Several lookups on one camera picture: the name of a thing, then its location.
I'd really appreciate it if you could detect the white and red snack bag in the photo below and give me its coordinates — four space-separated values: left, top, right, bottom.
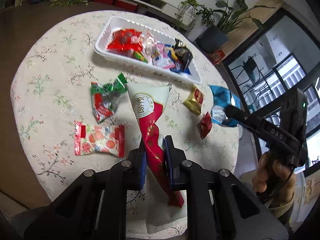
127 83 184 207

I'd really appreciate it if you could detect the white red fruit-print packet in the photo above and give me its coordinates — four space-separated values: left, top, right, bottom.
74 121 125 158

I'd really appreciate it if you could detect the pink snack packet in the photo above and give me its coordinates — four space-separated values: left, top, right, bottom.
151 43 175 69

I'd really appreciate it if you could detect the white plastic tray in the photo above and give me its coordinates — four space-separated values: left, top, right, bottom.
94 16 202 85

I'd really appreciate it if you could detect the red storage box right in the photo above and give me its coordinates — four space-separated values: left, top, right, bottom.
114 0 138 12

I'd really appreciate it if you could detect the large leaf plant dark pot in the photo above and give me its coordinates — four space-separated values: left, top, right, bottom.
196 0 269 54

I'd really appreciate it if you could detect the black balcony chair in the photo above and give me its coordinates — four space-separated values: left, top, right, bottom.
231 56 265 96

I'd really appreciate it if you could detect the green and red snack packet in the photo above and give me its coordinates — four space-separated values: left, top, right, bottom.
90 73 127 123

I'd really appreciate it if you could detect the person's right hand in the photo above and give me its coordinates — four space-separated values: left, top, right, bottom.
252 151 296 209

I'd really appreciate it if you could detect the plant in white pot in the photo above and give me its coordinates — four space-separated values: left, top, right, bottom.
185 4 215 42

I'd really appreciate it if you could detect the black snack bag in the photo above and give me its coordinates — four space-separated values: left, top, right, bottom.
173 38 193 73

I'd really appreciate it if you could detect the gold and red snack packet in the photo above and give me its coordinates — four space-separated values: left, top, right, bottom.
183 86 204 116

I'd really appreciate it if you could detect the small red snack packet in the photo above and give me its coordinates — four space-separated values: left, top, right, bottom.
198 112 213 139

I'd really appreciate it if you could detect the red gift box on floor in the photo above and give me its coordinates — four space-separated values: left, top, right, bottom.
209 50 225 65

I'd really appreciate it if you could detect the floral tablecloth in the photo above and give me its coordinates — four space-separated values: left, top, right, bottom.
10 10 241 239

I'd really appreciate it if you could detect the light blue snack packet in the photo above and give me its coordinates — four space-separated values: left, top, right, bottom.
209 85 241 127

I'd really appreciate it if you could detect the hanging plant on stand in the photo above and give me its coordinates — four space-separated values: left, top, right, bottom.
173 0 200 32

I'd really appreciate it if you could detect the blue Tipo snack packet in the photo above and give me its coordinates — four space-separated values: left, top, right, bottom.
164 46 193 74

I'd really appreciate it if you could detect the orange cartoon snack packet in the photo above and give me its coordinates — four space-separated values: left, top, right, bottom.
132 50 148 63

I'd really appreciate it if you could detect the white translucent snack packet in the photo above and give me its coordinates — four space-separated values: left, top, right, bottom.
139 31 155 56

